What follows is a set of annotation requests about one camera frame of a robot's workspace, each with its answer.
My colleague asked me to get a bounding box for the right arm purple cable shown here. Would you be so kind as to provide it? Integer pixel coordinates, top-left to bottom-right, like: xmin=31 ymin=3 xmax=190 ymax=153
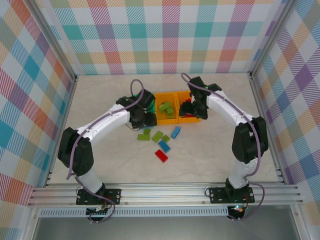
xmin=180 ymin=72 xmax=266 ymax=222

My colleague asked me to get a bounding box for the aluminium side rail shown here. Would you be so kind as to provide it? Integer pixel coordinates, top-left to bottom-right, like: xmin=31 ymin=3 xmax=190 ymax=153
xmin=42 ymin=74 xmax=79 ymax=188
xmin=249 ymin=74 xmax=286 ymax=186

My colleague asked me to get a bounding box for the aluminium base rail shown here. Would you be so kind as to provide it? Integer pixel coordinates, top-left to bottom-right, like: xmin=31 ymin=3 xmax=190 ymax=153
xmin=27 ymin=181 xmax=304 ymax=208

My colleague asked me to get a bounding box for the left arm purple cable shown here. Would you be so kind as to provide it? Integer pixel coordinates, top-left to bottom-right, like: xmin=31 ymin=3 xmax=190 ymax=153
xmin=66 ymin=78 xmax=146 ymax=224

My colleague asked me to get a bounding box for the green plastic bin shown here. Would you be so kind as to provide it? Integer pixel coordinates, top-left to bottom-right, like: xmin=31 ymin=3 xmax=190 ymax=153
xmin=131 ymin=91 xmax=158 ymax=118

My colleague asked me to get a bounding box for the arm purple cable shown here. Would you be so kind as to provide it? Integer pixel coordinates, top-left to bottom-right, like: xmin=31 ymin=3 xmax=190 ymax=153
xmin=180 ymin=72 xmax=266 ymax=222
xmin=66 ymin=78 xmax=146 ymax=224

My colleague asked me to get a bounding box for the grey metal panel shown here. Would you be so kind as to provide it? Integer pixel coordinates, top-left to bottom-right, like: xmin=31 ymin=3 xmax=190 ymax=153
xmin=32 ymin=216 xmax=301 ymax=240

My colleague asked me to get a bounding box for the black controller board with light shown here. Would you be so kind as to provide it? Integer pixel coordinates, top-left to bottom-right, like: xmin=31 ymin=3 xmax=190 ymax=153
xmin=228 ymin=204 xmax=246 ymax=219

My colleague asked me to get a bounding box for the aluminium corner post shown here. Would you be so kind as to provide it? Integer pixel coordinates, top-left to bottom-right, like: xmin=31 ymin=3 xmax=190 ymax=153
xmin=249 ymin=0 xmax=298 ymax=81
xmin=29 ymin=0 xmax=78 ymax=83

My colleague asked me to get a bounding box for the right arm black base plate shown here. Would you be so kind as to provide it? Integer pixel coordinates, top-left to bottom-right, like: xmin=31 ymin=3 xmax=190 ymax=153
xmin=209 ymin=186 xmax=255 ymax=205

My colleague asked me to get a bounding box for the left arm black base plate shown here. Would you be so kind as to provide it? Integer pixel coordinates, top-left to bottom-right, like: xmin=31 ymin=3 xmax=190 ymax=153
xmin=76 ymin=187 xmax=122 ymax=206

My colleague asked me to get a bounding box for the slotted grey cable duct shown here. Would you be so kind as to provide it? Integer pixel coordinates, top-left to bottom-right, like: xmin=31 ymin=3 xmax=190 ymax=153
xmin=39 ymin=208 xmax=230 ymax=218

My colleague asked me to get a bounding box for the orange plastic bin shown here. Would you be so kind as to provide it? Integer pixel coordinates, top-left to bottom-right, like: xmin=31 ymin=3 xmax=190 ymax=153
xmin=176 ymin=91 xmax=202 ymax=124
xmin=153 ymin=92 xmax=180 ymax=126

